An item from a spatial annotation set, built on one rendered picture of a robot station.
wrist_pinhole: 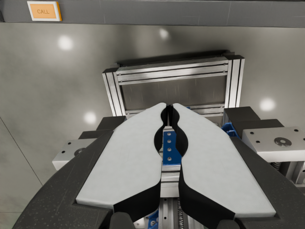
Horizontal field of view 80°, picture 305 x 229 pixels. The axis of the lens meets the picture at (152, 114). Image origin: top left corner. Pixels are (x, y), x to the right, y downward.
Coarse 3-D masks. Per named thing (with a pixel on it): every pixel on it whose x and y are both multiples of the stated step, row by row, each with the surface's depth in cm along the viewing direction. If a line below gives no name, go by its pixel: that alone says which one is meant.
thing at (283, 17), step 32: (0, 0) 33; (32, 0) 33; (64, 0) 32; (96, 0) 32; (128, 0) 32; (160, 0) 31; (192, 0) 31; (224, 0) 31; (256, 0) 31; (288, 0) 30
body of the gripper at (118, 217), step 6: (114, 216) 5; (120, 216) 5; (126, 216) 5; (114, 222) 5; (120, 222) 5; (126, 222) 5; (132, 222) 5; (222, 222) 5; (228, 222) 5; (234, 222) 5; (114, 228) 5; (120, 228) 5; (126, 228) 5; (132, 228) 5; (216, 228) 5; (222, 228) 5; (228, 228) 5; (234, 228) 5
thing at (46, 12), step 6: (30, 6) 32; (36, 6) 32; (42, 6) 32; (48, 6) 32; (36, 12) 32; (42, 12) 32; (48, 12) 32; (54, 12) 32; (48, 18) 33; (54, 18) 33; (60, 18) 33
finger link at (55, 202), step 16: (96, 144) 8; (80, 160) 7; (96, 160) 7; (64, 176) 7; (80, 176) 7; (48, 192) 6; (64, 192) 6; (32, 208) 6; (48, 208) 6; (64, 208) 6; (80, 208) 6; (96, 208) 6; (16, 224) 5; (32, 224) 5; (48, 224) 5; (64, 224) 5; (80, 224) 5; (96, 224) 5
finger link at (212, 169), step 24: (192, 120) 10; (192, 144) 8; (216, 144) 8; (192, 168) 7; (216, 168) 7; (240, 168) 7; (192, 192) 6; (216, 192) 6; (240, 192) 6; (192, 216) 7; (216, 216) 6; (240, 216) 6; (264, 216) 6
